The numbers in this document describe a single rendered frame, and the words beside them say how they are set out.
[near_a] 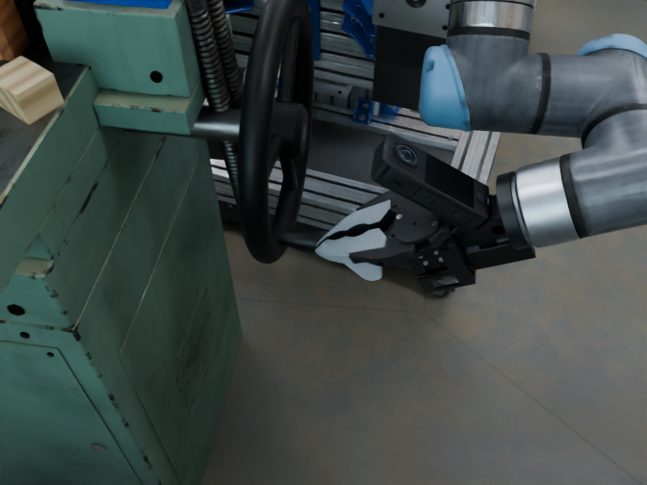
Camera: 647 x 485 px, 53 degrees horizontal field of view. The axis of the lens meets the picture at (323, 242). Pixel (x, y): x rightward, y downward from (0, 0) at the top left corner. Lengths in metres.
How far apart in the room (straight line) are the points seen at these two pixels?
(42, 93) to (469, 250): 0.41
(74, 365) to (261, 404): 0.70
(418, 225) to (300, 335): 0.91
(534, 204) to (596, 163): 0.06
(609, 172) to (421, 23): 0.59
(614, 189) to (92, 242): 0.50
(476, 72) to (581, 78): 0.09
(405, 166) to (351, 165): 0.98
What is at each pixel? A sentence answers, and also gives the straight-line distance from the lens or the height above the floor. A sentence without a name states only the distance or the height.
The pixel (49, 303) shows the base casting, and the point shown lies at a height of 0.76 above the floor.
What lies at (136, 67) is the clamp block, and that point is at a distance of 0.66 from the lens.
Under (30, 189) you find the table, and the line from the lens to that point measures 0.60.
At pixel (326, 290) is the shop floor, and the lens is 1.56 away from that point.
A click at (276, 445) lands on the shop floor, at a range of 1.37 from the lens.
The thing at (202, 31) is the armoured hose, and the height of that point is 0.93.
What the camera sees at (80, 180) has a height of 0.82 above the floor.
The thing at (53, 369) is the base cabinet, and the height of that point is 0.62.
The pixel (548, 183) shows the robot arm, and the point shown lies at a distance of 0.58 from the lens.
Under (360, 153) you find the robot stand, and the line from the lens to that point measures 1.57.
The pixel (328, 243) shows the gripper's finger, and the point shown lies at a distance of 0.66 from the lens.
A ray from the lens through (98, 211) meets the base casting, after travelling 0.71.
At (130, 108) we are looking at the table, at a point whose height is 0.87.
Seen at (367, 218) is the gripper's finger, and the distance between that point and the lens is 0.65.
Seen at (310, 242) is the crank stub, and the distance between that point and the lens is 0.69.
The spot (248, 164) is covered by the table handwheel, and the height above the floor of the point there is 0.88.
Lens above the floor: 1.27
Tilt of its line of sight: 50 degrees down
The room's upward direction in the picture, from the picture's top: straight up
